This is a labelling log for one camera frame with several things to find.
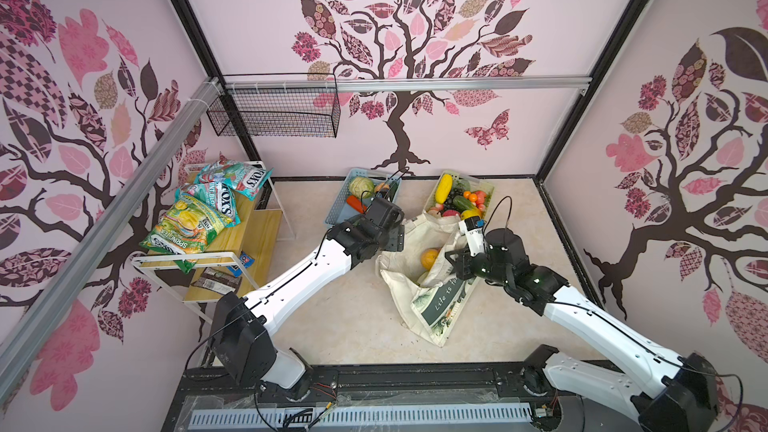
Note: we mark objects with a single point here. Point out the green plastic basket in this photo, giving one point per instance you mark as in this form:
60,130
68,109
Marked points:
467,183

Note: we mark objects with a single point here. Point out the blue snack packet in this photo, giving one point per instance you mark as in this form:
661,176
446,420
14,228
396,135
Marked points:
245,261

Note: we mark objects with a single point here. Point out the Fox's candy bag upper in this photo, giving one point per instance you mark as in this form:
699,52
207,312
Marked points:
243,178

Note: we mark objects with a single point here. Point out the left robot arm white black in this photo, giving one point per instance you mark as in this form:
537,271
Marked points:
242,327

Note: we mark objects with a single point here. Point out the white slotted cable duct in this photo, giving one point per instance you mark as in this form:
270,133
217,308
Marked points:
358,417

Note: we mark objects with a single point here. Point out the yellow lemon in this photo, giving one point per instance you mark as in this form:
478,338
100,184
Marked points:
472,212

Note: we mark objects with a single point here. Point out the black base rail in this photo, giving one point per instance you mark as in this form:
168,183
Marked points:
399,384

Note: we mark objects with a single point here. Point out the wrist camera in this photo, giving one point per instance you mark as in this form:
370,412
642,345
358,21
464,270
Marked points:
384,214
472,228

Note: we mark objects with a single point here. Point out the orange carrot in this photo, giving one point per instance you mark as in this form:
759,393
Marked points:
356,204

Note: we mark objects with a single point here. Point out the green yellow snack bag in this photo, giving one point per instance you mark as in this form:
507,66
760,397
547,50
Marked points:
187,228

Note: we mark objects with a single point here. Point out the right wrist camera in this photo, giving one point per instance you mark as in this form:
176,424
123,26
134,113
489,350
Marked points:
472,228

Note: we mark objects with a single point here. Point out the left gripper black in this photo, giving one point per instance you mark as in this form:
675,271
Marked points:
395,240

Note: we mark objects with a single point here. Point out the yellow corn cob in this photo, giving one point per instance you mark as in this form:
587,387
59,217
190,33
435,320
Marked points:
443,189

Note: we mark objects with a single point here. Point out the fox's candy bag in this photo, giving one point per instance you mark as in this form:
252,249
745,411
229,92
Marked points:
215,195
243,178

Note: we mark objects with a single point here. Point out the white wooden shelf rack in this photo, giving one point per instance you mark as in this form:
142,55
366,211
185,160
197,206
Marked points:
263,223

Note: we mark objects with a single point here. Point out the green cabbage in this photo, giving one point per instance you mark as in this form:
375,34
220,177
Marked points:
361,187

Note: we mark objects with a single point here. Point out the cream canvas grocery tote bag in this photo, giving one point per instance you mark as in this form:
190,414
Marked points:
428,302

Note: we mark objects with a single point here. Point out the black grapes bunch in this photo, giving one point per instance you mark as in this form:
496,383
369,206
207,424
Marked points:
456,192

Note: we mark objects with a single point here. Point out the blue plastic basket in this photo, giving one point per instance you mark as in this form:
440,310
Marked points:
387,187

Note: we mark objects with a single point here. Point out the black wire wall basket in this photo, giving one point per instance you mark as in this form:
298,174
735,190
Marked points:
278,105

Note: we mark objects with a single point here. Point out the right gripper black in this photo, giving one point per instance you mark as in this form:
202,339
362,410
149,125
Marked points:
462,264

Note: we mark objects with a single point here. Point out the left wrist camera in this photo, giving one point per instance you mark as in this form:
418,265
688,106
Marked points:
384,214

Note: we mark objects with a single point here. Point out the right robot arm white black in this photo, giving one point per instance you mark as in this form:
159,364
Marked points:
652,385

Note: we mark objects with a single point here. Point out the Fox's candy bag lower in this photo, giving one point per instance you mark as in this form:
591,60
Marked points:
215,195

